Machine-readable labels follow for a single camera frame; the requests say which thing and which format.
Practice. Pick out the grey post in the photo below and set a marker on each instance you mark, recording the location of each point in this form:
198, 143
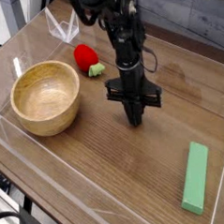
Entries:
14, 17

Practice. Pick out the red plush strawberry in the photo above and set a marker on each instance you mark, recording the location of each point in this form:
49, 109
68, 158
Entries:
87, 60

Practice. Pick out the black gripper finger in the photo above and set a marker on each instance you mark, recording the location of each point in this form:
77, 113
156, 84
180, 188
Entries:
134, 111

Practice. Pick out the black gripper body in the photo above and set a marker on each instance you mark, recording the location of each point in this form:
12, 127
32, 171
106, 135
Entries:
133, 85

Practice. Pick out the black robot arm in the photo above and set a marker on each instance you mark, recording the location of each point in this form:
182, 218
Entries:
121, 20

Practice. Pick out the green rectangular block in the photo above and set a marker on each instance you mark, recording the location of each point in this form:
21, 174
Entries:
194, 191

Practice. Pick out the wooden bowl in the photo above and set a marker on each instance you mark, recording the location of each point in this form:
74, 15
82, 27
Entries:
46, 98

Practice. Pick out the clear acrylic enclosure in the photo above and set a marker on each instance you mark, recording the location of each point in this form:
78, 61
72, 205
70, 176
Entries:
101, 170

